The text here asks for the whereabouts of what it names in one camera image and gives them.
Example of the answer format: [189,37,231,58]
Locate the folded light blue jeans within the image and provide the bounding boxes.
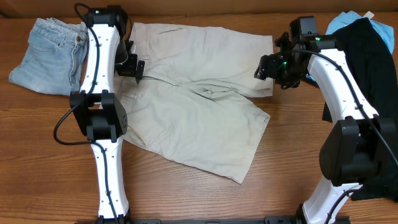
[9,18,88,96]

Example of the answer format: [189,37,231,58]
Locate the black garment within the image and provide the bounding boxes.
[326,16,397,202]

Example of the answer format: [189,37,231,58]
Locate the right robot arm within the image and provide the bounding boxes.
[254,16,396,223]

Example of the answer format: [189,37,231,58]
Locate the light blue shirt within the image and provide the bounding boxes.
[306,11,397,89]

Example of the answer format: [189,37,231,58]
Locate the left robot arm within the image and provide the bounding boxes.
[70,5,145,223]

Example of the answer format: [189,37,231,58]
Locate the beige khaki shorts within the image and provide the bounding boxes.
[114,23,273,183]

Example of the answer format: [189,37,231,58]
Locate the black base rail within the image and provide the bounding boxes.
[119,216,299,224]

